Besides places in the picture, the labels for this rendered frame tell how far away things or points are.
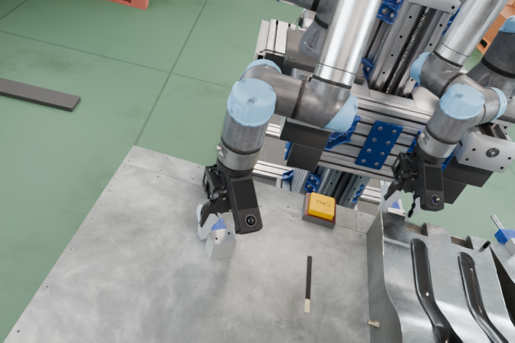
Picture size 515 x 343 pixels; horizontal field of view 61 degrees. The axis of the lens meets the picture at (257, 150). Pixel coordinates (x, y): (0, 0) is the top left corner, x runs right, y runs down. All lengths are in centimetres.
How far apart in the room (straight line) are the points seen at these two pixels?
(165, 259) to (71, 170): 138
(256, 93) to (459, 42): 54
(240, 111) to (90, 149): 172
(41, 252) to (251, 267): 117
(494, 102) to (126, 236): 83
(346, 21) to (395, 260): 50
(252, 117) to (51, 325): 49
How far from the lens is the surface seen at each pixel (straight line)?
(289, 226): 105
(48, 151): 236
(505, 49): 136
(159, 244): 96
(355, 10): 79
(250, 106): 68
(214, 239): 91
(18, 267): 193
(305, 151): 129
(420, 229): 111
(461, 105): 96
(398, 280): 96
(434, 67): 110
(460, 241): 116
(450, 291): 101
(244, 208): 79
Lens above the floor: 156
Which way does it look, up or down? 39 degrees down
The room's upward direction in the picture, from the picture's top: 17 degrees clockwise
